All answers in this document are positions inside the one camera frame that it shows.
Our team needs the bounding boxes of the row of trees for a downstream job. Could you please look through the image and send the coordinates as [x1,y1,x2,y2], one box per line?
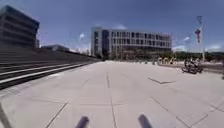
[116,49,224,63]

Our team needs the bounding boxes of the pale stone slab plaza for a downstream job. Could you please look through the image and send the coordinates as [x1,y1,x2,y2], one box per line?
[0,60,224,128]

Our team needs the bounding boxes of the row of parked bicycles and scooters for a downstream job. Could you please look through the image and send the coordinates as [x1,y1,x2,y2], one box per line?
[134,56,205,75]

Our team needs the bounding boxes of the grey banded building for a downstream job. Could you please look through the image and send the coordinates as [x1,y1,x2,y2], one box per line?
[0,4,41,49]

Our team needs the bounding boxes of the grey stone steps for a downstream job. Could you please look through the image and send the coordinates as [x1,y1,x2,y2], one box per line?
[0,48,101,91]

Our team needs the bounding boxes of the robot's own part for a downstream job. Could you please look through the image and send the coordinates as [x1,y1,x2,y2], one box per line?
[137,114,154,128]
[74,115,90,128]

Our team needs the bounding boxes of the white building with many windows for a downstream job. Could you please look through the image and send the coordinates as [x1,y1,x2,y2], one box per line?
[90,27,173,60]

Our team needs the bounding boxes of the low grey building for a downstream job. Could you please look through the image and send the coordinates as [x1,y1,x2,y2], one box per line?
[41,44,71,53]

